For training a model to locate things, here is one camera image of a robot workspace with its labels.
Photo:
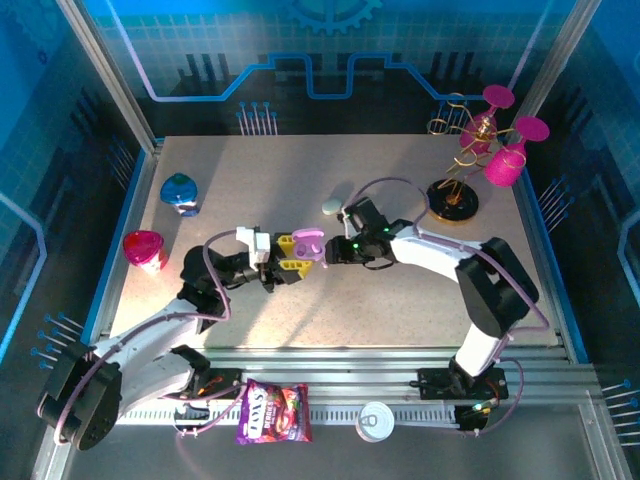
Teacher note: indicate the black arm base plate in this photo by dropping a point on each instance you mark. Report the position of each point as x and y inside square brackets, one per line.
[435, 382]

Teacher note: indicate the pink wine glass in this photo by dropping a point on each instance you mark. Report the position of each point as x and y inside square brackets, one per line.
[505, 167]
[476, 132]

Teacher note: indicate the purple candy bag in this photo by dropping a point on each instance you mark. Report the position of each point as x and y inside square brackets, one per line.
[275, 412]

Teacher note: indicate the aluminium front rail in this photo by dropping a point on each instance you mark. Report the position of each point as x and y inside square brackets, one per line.
[350, 367]

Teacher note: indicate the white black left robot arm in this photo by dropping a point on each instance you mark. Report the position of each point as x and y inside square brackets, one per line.
[145, 332]

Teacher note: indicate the red pink plastic cup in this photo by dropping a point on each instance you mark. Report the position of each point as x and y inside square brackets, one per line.
[145, 250]

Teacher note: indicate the blue plastic container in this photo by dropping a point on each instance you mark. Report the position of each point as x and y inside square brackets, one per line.
[177, 192]

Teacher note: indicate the aluminium frame post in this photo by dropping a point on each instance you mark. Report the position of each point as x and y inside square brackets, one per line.
[562, 50]
[112, 75]

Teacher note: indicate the silver tin can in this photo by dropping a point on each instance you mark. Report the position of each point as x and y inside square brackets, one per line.
[375, 422]

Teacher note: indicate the black control box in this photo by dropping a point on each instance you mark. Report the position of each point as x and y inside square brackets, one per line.
[472, 417]
[192, 419]

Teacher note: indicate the small purple lid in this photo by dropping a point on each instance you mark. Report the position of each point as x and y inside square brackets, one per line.
[307, 242]

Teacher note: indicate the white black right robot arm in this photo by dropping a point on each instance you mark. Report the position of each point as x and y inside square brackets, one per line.
[430, 252]

